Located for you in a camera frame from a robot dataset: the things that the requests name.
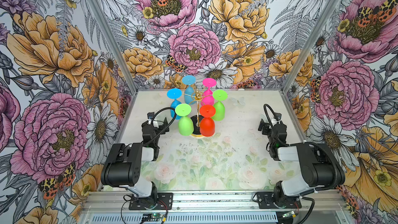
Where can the white vented cable duct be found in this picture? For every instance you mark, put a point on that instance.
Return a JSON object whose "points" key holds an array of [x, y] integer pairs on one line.
{"points": [[190, 218]]}

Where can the back light blue wine glass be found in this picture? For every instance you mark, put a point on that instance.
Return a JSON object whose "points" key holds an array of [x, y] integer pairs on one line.
{"points": [[189, 80]]}

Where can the pink wine glass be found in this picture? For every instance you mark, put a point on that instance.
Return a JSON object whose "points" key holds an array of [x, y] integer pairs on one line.
{"points": [[208, 99]]}

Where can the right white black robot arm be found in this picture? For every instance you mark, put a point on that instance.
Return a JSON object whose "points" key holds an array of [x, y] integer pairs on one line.
{"points": [[319, 169]]}

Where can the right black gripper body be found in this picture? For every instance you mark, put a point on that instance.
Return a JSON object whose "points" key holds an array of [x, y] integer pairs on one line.
{"points": [[276, 135]]}

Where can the gold wire wine glass rack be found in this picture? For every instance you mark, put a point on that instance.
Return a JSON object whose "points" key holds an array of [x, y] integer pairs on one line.
{"points": [[198, 96]]}

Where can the left green circuit board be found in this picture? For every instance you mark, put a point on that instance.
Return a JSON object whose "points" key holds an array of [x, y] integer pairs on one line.
{"points": [[154, 217]]}

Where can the red wine glass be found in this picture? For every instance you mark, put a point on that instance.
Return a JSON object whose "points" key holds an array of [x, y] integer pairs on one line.
{"points": [[207, 124]]}

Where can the green wine glass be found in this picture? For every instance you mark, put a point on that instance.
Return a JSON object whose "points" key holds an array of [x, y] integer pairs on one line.
{"points": [[219, 96], [185, 124]]}

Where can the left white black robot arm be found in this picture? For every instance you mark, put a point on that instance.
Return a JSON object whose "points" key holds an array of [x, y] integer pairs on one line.
{"points": [[122, 168]]}

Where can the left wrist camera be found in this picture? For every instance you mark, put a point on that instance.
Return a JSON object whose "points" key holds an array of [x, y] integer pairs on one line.
{"points": [[152, 118]]}

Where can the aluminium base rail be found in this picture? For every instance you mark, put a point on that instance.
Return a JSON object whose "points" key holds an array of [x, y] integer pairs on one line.
{"points": [[209, 201]]}

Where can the green circuit board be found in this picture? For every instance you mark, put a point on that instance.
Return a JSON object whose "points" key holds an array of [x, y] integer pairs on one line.
{"points": [[290, 214], [154, 217]]}

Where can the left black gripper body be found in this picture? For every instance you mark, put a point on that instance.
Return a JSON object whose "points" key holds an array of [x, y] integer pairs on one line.
{"points": [[149, 134]]}

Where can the right green circuit board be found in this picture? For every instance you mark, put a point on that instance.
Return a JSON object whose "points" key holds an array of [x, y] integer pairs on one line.
{"points": [[290, 214]]}

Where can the left blue wine glass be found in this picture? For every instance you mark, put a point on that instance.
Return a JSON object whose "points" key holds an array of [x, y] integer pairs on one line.
{"points": [[174, 94]]}

